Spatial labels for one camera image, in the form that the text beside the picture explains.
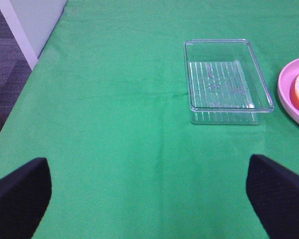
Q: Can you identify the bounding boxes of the left clear plastic tray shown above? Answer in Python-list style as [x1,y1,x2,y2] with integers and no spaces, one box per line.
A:
[184,39,274,125]

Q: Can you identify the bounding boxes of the pink round plate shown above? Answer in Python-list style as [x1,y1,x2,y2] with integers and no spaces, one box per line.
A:
[277,58,299,125]

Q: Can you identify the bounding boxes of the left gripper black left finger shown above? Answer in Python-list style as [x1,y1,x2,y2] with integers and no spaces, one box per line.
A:
[0,158,52,239]

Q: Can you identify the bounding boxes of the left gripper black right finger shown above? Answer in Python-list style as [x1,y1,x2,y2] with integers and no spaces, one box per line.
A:
[246,154,299,239]

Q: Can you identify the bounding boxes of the green tablecloth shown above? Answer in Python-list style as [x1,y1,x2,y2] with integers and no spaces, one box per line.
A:
[0,0,299,239]

